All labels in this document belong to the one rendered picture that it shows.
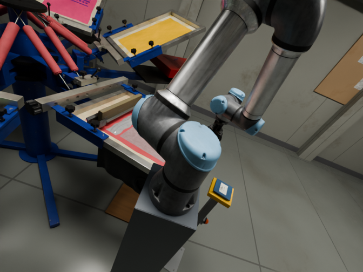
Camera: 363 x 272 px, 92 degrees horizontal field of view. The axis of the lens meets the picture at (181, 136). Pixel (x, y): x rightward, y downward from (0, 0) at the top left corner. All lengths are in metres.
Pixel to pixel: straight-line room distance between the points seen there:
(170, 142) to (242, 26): 0.33
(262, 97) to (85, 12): 2.09
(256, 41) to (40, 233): 3.65
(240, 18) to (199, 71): 0.15
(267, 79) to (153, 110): 0.34
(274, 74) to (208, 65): 0.20
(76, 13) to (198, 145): 2.15
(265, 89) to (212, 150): 0.29
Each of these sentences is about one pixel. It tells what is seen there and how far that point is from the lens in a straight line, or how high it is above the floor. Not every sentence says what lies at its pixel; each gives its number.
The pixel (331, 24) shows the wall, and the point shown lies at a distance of 3.90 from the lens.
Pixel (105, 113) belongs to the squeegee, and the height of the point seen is 1.05.
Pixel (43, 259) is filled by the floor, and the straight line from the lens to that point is 1.75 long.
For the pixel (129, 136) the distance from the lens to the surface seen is 1.07.
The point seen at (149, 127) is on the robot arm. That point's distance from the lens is 0.46.
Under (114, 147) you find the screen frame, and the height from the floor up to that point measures 0.99.
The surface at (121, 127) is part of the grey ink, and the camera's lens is 1.12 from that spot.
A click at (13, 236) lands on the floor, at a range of 1.86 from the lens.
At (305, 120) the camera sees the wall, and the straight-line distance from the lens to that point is 4.37.
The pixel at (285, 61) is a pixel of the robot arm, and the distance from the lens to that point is 0.56.
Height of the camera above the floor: 1.65
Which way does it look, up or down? 35 degrees down
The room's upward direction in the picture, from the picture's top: 25 degrees clockwise
